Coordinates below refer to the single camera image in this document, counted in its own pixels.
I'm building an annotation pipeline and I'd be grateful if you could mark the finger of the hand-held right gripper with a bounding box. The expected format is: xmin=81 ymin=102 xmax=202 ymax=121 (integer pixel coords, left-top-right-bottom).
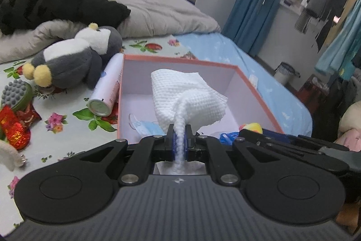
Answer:
xmin=239 ymin=129 xmax=325 ymax=156
xmin=262 ymin=130 xmax=348 ymax=149

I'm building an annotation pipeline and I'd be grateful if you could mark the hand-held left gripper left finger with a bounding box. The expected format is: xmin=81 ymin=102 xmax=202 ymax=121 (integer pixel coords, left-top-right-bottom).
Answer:
xmin=80 ymin=123 xmax=177 ymax=185

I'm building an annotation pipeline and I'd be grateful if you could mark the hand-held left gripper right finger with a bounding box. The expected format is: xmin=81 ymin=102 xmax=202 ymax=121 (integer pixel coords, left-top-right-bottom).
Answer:
xmin=184 ymin=123 xmax=283 ymax=185

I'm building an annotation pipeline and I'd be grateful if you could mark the yellow plush toy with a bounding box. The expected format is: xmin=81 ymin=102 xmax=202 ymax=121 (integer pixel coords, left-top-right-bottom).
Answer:
xmin=239 ymin=122 xmax=263 ymax=135

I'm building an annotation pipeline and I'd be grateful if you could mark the blue face mask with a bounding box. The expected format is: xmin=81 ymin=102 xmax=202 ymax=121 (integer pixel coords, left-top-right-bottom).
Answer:
xmin=129 ymin=113 xmax=167 ymax=137

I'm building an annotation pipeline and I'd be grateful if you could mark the white waffle cloth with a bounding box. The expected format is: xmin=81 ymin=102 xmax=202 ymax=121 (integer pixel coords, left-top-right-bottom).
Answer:
xmin=151 ymin=69 xmax=228 ymax=175

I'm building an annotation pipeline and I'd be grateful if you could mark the pink cardboard box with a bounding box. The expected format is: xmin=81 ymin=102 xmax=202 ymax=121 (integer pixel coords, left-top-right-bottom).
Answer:
xmin=117 ymin=54 xmax=285 ymax=140

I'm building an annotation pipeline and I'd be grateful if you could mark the red foil packet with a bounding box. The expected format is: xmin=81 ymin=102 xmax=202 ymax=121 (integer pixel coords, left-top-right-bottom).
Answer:
xmin=0 ymin=105 xmax=32 ymax=151

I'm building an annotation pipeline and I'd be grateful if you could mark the cream padded coat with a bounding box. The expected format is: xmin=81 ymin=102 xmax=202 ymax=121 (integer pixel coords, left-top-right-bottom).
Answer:
xmin=337 ymin=101 xmax=361 ymax=151

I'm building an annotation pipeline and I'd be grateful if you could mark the dark red suitcase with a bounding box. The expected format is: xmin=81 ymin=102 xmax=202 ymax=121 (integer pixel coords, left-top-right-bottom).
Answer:
xmin=299 ymin=74 xmax=325 ymax=106

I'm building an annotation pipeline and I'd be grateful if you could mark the white trash bin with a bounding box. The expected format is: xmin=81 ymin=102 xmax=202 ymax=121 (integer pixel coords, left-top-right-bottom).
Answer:
xmin=273 ymin=62 xmax=301 ymax=86

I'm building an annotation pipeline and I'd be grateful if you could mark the light blue bed sheet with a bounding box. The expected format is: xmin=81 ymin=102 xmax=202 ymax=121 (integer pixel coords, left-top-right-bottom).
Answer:
xmin=173 ymin=32 xmax=313 ymax=138

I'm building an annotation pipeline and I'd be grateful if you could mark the white spray can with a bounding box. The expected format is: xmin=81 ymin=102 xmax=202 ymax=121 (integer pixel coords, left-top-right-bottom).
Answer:
xmin=87 ymin=54 xmax=125 ymax=117

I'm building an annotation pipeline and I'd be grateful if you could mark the fruit printed blanket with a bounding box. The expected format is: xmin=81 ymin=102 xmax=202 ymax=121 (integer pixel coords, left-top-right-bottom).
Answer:
xmin=0 ymin=34 xmax=204 ymax=230

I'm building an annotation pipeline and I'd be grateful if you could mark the grey penguin plush toy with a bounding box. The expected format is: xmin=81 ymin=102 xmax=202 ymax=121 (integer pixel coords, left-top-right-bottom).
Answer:
xmin=23 ymin=22 xmax=123 ymax=89

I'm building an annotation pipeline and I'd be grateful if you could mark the blue curtain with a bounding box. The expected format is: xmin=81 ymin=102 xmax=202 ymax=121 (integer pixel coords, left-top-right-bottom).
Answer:
xmin=221 ymin=0 xmax=285 ymax=58

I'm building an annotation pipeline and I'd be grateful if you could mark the light grey duvet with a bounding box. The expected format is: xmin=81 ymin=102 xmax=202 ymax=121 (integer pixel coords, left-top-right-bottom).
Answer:
xmin=0 ymin=0 xmax=222 ymax=64

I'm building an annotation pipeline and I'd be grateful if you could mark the white fluffy toy with bell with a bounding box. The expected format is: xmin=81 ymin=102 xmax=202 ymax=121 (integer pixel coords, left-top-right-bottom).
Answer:
xmin=0 ymin=142 xmax=28 ymax=171

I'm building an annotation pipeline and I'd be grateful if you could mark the green massage brush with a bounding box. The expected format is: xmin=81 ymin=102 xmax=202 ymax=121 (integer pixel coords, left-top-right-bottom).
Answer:
xmin=0 ymin=80 xmax=34 ymax=112

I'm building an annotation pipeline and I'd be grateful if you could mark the black padded jacket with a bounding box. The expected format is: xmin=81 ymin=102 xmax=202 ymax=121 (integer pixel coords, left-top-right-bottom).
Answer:
xmin=0 ymin=0 xmax=132 ymax=35

